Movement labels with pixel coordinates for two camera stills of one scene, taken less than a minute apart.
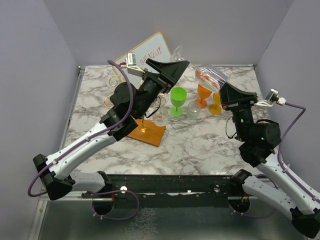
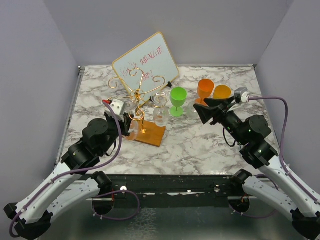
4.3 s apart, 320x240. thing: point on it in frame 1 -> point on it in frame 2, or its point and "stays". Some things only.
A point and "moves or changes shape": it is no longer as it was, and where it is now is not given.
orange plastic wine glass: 200,103 stays
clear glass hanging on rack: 160,114 stays
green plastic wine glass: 178,95 stays
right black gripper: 233,98 -> 206,113
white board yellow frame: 155,47 stays
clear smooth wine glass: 211,78 moves or changes shape
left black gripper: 171,71 -> 126,123
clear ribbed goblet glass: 193,110 stays
